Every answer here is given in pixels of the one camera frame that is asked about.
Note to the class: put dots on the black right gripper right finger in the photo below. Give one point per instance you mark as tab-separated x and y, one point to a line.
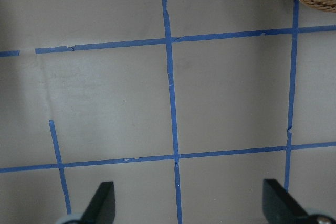
280	207

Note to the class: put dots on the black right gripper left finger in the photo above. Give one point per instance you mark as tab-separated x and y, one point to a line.
101	208

